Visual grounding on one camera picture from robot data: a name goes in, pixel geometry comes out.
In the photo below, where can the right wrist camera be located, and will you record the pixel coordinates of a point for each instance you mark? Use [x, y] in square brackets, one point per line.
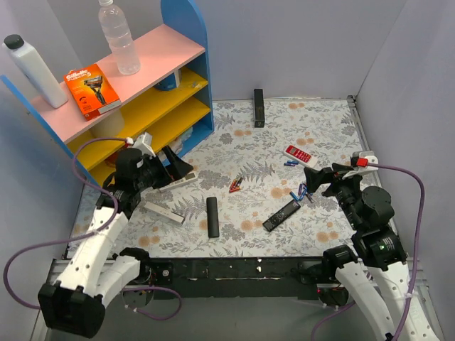
[362, 163]

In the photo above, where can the orange razor box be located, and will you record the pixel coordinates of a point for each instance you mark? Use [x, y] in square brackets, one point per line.
[92, 92]

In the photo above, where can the blue battery beside remote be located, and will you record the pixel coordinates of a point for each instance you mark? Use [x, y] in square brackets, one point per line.
[295, 197]

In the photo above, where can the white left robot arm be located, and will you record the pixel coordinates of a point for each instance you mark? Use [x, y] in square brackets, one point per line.
[77, 300]

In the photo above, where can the white bottle black cap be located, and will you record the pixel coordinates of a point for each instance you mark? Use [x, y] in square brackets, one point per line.
[32, 65]

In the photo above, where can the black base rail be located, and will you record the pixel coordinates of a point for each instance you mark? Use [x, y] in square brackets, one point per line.
[240, 277]

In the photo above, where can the clear plastic water bottle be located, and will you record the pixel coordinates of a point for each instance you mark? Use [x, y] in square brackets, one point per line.
[119, 38]

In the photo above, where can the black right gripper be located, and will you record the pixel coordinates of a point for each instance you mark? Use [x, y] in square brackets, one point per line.
[332, 180]

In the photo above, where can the blue pink yellow shelf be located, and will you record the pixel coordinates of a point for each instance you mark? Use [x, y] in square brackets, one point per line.
[180, 43]

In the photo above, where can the cream cylinder on shelf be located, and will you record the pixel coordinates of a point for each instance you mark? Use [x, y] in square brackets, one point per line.
[109, 127]

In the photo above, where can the black box at back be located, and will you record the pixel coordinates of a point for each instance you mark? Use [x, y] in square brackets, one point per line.
[258, 99]

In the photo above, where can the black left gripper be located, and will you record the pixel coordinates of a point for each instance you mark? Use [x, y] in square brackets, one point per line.
[164, 172]

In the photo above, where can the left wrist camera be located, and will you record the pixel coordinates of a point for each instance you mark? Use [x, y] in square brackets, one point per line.
[143, 143]

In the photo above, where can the blue white can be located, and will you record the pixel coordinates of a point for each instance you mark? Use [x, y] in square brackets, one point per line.
[169, 83]

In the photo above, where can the black remote with buttons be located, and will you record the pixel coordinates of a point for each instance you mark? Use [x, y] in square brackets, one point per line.
[281, 215]

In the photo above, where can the blue battery in pile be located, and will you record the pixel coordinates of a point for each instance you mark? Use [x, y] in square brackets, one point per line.
[303, 193]

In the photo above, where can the tissue packs on shelf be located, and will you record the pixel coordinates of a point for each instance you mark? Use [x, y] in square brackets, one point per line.
[180, 145]

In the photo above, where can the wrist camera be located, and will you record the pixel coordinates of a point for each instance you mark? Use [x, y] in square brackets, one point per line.
[362, 163]
[143, 143]

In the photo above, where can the plain black remote control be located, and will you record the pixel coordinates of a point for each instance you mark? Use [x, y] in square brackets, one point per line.
[212, 217]

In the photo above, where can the silver white remote control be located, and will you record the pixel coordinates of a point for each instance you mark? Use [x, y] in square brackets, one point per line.
[165, 214]

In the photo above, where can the red white remote control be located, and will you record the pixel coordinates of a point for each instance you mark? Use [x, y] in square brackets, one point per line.
[301, 157]

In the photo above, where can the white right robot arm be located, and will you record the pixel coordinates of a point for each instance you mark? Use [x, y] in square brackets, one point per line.
[374, 270]

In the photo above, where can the floral table mat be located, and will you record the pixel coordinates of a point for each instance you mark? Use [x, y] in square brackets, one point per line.
[325, 129]

